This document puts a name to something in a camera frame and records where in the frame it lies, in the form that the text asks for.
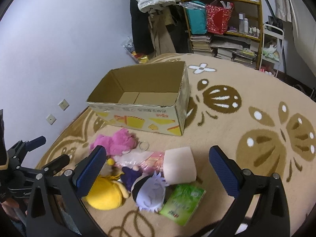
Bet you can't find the yellow plush toy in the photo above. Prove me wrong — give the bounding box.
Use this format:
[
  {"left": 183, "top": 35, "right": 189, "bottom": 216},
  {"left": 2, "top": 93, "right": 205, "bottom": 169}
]
[{"left": 85, "top": 174, "right": 130, "bottom": 211}]

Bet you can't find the green tissue pack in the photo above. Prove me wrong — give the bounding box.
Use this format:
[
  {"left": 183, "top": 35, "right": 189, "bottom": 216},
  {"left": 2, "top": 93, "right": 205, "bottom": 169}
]
[{"left": 159, "top": 184, "right": 206, "bottom": 226}]

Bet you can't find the pale pink cushion roll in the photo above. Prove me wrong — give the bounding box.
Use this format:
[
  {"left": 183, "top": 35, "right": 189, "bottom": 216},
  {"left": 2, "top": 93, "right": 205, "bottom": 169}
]
[{"left": 162, "top": 147, "right": 197, "bottom": 185}]

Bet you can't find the white haired plush doll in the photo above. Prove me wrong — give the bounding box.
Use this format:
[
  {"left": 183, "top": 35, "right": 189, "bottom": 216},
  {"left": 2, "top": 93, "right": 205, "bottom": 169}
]
[{"left": 131, "top": 172, "right": 169, "bottom": 213}]

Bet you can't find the pink plush bear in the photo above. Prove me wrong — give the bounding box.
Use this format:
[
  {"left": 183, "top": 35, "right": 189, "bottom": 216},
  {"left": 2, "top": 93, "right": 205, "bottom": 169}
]
[{"left": 89, "top": 128, "right": 138, "bottom": 156}]

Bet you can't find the pink plastic pack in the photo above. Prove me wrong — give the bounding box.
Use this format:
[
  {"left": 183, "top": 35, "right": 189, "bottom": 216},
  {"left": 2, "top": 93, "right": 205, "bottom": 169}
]
[{"left": 114, "top": 150, "right": 165, "bottom": 174}]

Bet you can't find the white fluffy pompom plush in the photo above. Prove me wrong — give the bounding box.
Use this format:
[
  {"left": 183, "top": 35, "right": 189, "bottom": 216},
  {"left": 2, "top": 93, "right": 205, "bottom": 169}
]
[{"left": 100, "top": 157, "right": 119, "bottom": 177}]

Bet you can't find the purple plush piece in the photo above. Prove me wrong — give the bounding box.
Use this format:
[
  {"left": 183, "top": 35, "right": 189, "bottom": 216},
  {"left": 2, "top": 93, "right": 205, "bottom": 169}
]
[{"left": 120, "top": 166, "right": 142, "bottom": 192}]

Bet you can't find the beige butterfly pattern rug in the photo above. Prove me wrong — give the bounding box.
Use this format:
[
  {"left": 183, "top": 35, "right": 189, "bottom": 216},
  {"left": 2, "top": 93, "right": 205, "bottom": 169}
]
[{"left": 35, "top": 52, "right": 316, "bottom": 237}]

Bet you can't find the open cardboard box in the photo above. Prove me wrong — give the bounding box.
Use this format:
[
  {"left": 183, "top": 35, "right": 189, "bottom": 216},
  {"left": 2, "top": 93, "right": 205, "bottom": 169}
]
[{"left": 87, "top": 61, "right": 190, "bottom": 136}]

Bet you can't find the white metal cart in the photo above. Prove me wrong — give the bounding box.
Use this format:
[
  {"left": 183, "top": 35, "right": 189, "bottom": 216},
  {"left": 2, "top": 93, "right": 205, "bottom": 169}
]
[{"left": 259, "top": 23, "right": 284, "bottom": 77}]

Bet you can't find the plastic bag of toys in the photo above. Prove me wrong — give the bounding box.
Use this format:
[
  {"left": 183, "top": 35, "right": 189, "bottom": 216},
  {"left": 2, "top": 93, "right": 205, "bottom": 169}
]
[{"left": 122, "top": 37, "right": 149, "bottom": 64}]

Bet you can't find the stack of books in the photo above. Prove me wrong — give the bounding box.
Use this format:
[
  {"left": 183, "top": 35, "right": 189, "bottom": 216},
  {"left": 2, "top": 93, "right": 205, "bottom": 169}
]
[{"left": 190, "top": 35, "right": 212, "bottom": 53}]

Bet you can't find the black hanging coat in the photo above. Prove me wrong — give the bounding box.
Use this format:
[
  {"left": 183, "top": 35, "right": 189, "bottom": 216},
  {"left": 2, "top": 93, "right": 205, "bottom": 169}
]
[{"left": 130, "top": 0, "right": 154, "bottom": 55}]

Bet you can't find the wooden bookshelf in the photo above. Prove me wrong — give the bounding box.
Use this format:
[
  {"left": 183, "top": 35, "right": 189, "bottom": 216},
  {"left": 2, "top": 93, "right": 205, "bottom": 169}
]
[{"left": 180, "top": 0, "right": 263, "bottom": 69}]

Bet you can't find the red gift bag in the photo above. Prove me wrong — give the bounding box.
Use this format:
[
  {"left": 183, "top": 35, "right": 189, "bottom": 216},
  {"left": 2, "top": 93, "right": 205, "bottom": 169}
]
[{"left": 206, "top": 0, "right": 234, "bottom": 35}]

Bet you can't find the white curtain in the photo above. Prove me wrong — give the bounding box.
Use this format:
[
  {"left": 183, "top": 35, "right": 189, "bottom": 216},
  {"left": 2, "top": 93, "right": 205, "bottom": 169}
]
[{"left": 275, "top": 0, "right": 315, "bottom": 73}]

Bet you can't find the teal bag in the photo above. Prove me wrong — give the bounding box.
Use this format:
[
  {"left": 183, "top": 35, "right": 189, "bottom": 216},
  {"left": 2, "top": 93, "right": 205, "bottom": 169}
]
[{"left": 182, "top": 1, "right": 207, "bottom": 35}]

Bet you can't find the lower wall socket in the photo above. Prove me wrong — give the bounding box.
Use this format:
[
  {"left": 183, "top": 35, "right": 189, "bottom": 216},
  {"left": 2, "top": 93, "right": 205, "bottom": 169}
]
[{"left": 46, "top": 114, "right": 56, "bottom": 125}]

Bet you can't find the wall socket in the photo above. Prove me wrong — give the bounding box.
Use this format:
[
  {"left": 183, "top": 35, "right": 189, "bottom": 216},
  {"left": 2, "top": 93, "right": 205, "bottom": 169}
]
[
  {"left": 46, "top": 114, "right": 56, "bottom": 125},
  {"left": 58, "top": 99, "right": 70, "bottom": 111}
]

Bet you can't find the upper wall socket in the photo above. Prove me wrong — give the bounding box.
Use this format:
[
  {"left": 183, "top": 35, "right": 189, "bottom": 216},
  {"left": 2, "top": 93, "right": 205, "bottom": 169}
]
[{"left": 58, "top": 99, "right": 70, "bottom": 111}]

